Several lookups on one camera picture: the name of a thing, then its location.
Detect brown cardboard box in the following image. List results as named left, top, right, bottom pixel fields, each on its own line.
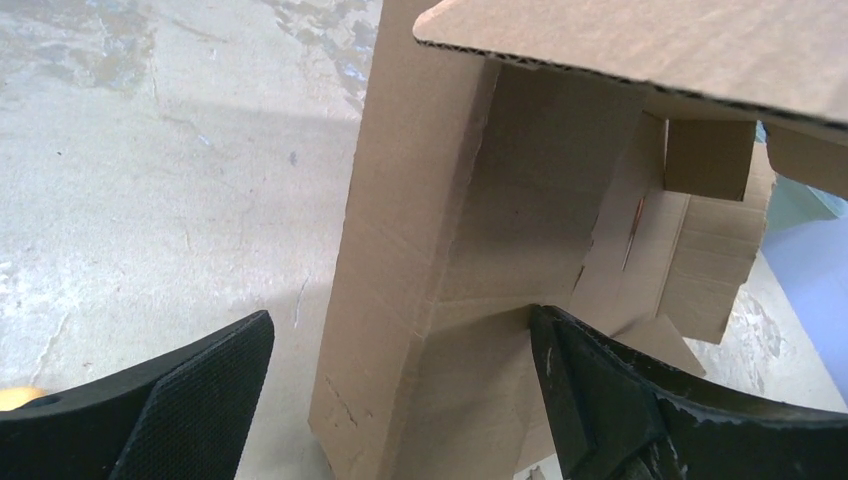
left=309, top=1, right=847, bottom=479

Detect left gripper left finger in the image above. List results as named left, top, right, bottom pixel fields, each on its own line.
left=1, top=310, right=274, bottom=479

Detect yellow highlighter marker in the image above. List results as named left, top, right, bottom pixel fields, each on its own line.
left=0, top=386, right=47, bottom=411

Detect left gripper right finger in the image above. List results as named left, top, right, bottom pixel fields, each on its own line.
left=529, top=305, right=847, bottom=479

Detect translucent green plastic toolbox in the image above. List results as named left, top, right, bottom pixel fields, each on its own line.
left=757, top=123, right=847, bottom=231

